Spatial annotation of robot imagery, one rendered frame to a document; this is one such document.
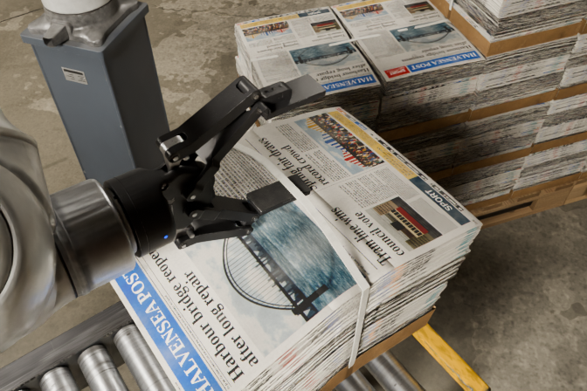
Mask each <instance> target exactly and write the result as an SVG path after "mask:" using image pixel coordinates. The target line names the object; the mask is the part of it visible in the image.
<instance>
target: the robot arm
mask: <svg viewBox="0 0 587 391"><path fill-rule="evenodd" d="M41 1H42V4H43V6H44V10H45V12H44V14H42V15H41V16H40V17H39V18H37V19H35V20H34V21H32V22H30V23H29V24H28V29H29V32H30V33H31V34H41V35H44V36H43V40H44V43H45V45H47V46H48V47H56V46H57V45H60V44H61V43H63V42H65V41H66V40H67V39H68V40H72V41H77V42H81V43H84V44H87V45H89V46H92V47H99V46H102V45H103V44H104V43H105V41H106V38H107V37H108V35H109V34H110V33H111V32H112V31H113V30H114V29H115V28H116V27H117V26H118V25H119V24H120V23H121V22H122V21H123V20H124V19H125V18H126V17H127V16H128V15H129V14H130V13H132V12H133V11H135V10H137V9H138V8H139V4H138V1H137V0H41ZM325 94H326V89H325V88H324V87H323V86H321V85H320V84H319V83H318V82H317V81H316V80H315V79H313V78H312V77H311V76H310V75H309V74H306V75H304V76H301V77H299V78H297V79H292V80H290V81H287V82H286V83H285V82H284V81H279V82H276V83H274V84H271V85H269V86H265V87H263V88H260V89H258V88H257V87H256V86H255V85H254V84H253V83H252V82H251V81H250V80H249V79H248V78H247V77H246V76H239V77H238V78H237V79H235V80H234V81H233V82H232V83H230V84H229V85H228V86H227V87H226V88H225V89H224V90H223V91H222V92H220V93H219V94H218V95H217V96H215V97H214V98H213V99H212V100H210V101H209V102H208V103H207V104H206V105H204V106H203V107H202V108H201V109H199V110H198V111H197V112H196V113H194V114H193V115H192V116H191V117H190V118H188V119H187V120H186V121H185V122H184V123H183V124H182V125H181V126H180V127H178V128H176V129H174V130H172V131H170V132H168V133H166V134H164V135H162V136H160V137H158V138H157V140H156V141H155V144H156V145H157V147H158V148H159V149H160V150H161V152H162V154H163V157H164V160H165V162H164V163H163V164H162V165H161V166H159V167H158V168H155V169H145V168H135V169H133V170H130V171H128V172H127V173H124V174H122V175H118V176H116V177H114V178H111V179H109V180H106V181H104V183H103V187H102V185H101V184H100V183H99V182H98V181H97V180H94V179H88V180H85V181H83V182H80V183H77V184H75V185H72V186H71V187H68V188H66V189H62V190H60V191H58V192H55V193H53V194H50V195H49V191H48V188H47V185H46V181H45V175H44V171H43V168H42V164H41V160H40V156H39V152H38V144H37V142H36V141H35V140H34V139H33V138H32V137H30V135H28V134H25V133H24V132H22V131H20V130H19V129H18V128H16V127H15V126H13V125H12V124H11V123H10V122H9V121H8V120H7V118H6V117H5V116H4V114H3V111H2V110H1V108H0V353H2V352H3V351H5V350H6V349H8V348H9V347H11V346H13V345H14V344H15V343H16V342H17V341H19V340H20V339H22V338H23V337H24V336H26V335H27V334H29V333H31V332H33V331H34V330H36V329H37V328H39V327H40V326H42V325H43V324H44V323H45V322H46V321H47V320H48V319H49V318H50V317H51V316H52V315H53V314H54V313H55V312H56V311H57V310H59V309H60V308H61V307H63V306H64V305H66V304H68V303H69V302H71V301H73V300H75V299H76V298H78V297H80V296H85V295H87V294H88V293H89V292H90V291H92V290H94V289H96V288H98V287H100V286H102V285H104V284H106V283H108V282H110V281H112V280H114V279H116V278H118V277H120V276H122V275H124V274H126V273H128V272H130V271H132V270H133V269H134V268H135V263H136V262H135V256H137V257H143V256H145V255H147V254H149V253H151V252H153V251H155V250H158V249H160V248H162V247H163V246H165V245H167V244H170V243H172V242H174V244H175V245H176V247H177V249H179V250H181V249H184V248H187V247H189V246H191V245H193V244H197V243H202V242H208V241H214V240H219V239H226V238H232V237H242V236H248V235H250V234H251V233H252V232H253V227H252V223H255V222H256V221H258V219H259V217H260V216H262V215H264V214H266V213H268V212H270V211H272V210H275V209H277V208H279V207H282V206H284V205H286V204H289V203H290V202H294V201H296V200H297V199H296V198H295V197H294V196H293V195H292V194H291V193H290V192H289V191H288V190H287V188H286V187H285V186H284V185H283V184H282V183H281V182H280V181H277V182H274V183H271V184H269V185H266V186H265V187H262V188H260V189H256V190H253V191H252V192H249V193H247V195H246V199H247V200H248V201H249V202H248V201H247V200H246V199H245V198H244V197H243V196H242V197H243V198H244V199H242V198H241V199H235V198H230V197H226V196H220V195H215V191H214V188H213V186H214V183H215V174H216V173H217V172H218V170H219V169H220V162H221V161H222V160H223V159H224V157H225V156H226V155H227V154H228V153H229V152H230V151H231V149H232V148H233V147H234V146H235V145H236V144H237V142H238V141H239V140H240V139H241V138H242V137H243V135H244V134H245V133H246V132H247V131H248V130H249V128H250V127H251V126H252V125H253V124H254V123H255V122H256V120H257V119H258V118H259V117H260V116H262V117H263V118H264V119H265V120H270V119H271V118H274V117H276V116H278V115H281V114H283V113H286V112H289V111H291V110H293V109H295V108H297V107H300V106H304V105H306V104H307V103H310V102H312V101H315V100H317V99H320V98H322V97H325ZM248 107H250V108H251V110H249V111H246V109H247V108H248ZM198 156H199V157H200V158H201V160H202V161H203V162H201V161H195V159H196V158H197V157H198ZM234 224H236V225H237V226H236V225H234Z"/></svg>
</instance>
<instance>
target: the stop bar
mask: <svg viewBox="0 0 587 391"><path fill-rule="evenodd" d="M412 335H413V336H414V337H415V338H416V339H417V341H418V342H419V343H420V344H421V345H422V346H423V347H424V348H425V349H426V350H427V351H428V352H429V353H430V354H431V356H432V357H433V358H434V359H435V360H436V361H437V362H438V363H439V364H440V365H441V366H442V367H443V368H444V369H445V370H446V372H447V373H449V374H450V375H451V376H452V377H453V379H454V380H456V381H457V382H458V383H459V385H460V386H461V387H462V388H463V389H464V390H465V391H491V388H490V387H489V386H488V385H487V384H486V383H485V382H484V381H483V380H482V379H481V378H480V377H479V376H478V375H477V374H476V373H475V372H474V371H473V370H472V369H471V368H470V367H469V366H468V365H467V364H466V362H465V361H464V360H463V359H462V358H461V356H460V355H459V354H457V353H456V352H455V351H454V350H453V349H452V348H451V347H450V346H449V345H448V344H447V343H446V342H445V341H444V340H443V339H442V338H441V337H440V336H439V335H438V334H437V333H436V332H435V331H434V330H433V329H432V328H431V326H430V325H429V324H428V323H427V324H426V326H424V327H423V328H421V329H419V330H418V331H416V332H415V333H414V334H412Z"/></svg>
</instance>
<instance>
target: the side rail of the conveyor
mask: <svg viewBox="0 0 587 391"><path fill-rule="evenodd" d="M131 324H135V322H134V320H133V319H132V317H131V316H130V314H129V312H128V310H127V308H126V307H125V305H124V304H123V303H122V301H119V302H117V303H115V304H114V305H111V306H109V307H108V308H107V309H105V310H103V311H101V312H99V313H97V314H95V315H94V316H92V317H91V318H89V319H87V320H85V321H83V322H82V323H80V324H78V325H76V326H75V327H73V328H71V329H69V330H68V331H66V332H64V333H62V334H60V335H59V336H57V337H56V338H54V339H52V340H50V341H48V342H46V343H44V345H42V346H39V347H38V348H36V349H34V350H32V351H31V352H29V353H27V354H25V355H24V356H22V357H20V358H18V359H17V360H14V361H12V362H11V363H10V364H8V365H6V366H5V367H2V368H0V391H19V390H24V389H26V390H30V391H42V389H41V387H40V385H39V382H40V380H41V379H42V377H43V376H44V375H45V374H46V373H48V372H49V371H51V370H53V369H54V368H56V367H69V368H70V370H71V372H72V374H73V378H74V379H75V381H76V383H77V385H78V387H79V390H82V389H83V388H86V387H87V386H89V385H88V383H87V381H86V378H85V376H84V375H83V373H82V371H81V369H80V367H79V364H78V358H79V356H80V355H81V354H82V353H83V352H84V351H85V350H87V349H88V348H89V347H91V346H96V345H103V346H105V347H106V348H107V350H108V352H109V354H110V356H111V357H112V359H113V361H114V364H115V365H116V367H119V366H121V365H123V364H124V363H125V361H124V359H123V358H122V357H121V354H120V352H119V350H118V348H117V347H116V345H115V343H114V336H115V334H117V333H118V332H119V331H120V330H121V329H122V328H123V327H125V326H128V325H131Z"/></svg>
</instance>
